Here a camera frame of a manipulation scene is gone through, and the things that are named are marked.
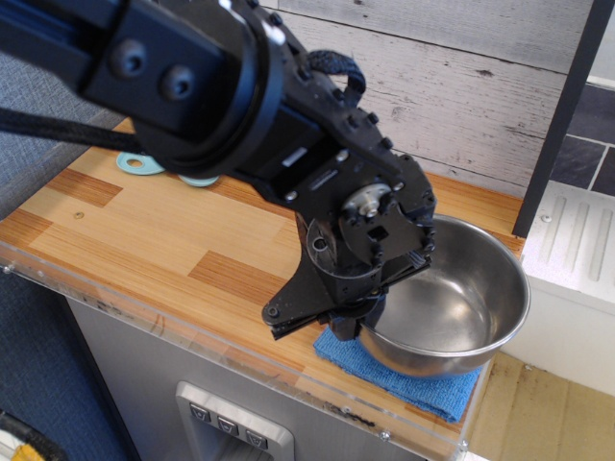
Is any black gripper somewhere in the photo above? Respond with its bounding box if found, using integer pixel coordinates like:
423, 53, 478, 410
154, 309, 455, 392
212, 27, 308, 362
262, 210, 432, 342

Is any stainless steel bowl pan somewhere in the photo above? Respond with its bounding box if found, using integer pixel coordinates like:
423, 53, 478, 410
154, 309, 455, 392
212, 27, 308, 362
358, 215, 530, 378

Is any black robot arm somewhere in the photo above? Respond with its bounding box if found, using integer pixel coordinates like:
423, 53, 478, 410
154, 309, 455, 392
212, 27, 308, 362
1, 1, 436, 341

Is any blue folded cloth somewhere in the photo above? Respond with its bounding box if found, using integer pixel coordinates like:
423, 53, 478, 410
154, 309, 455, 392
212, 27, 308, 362
313, 328, 481, 423

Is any clear acrylic edge guard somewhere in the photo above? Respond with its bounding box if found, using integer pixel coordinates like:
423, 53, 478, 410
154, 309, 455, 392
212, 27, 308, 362
1, 244, 469, 460

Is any silver dispenser button panel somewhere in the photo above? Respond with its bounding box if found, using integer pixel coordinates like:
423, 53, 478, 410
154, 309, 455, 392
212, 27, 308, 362
175, 381, 295, 460

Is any grey toy fridge cabinet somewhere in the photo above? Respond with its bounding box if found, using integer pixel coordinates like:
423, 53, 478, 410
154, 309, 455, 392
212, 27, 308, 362
69, 300, 458, 460

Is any white toy sink drainboard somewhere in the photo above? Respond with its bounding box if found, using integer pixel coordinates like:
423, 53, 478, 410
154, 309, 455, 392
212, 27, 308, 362
504, 182, 614, 395

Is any teal scrub brush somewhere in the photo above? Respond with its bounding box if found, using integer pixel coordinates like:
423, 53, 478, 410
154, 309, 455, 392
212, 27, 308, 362
116, 152, 219, 188

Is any dark right shelf post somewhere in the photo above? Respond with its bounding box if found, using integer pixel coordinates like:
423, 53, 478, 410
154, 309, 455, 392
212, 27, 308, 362
512, 0, 614, 238

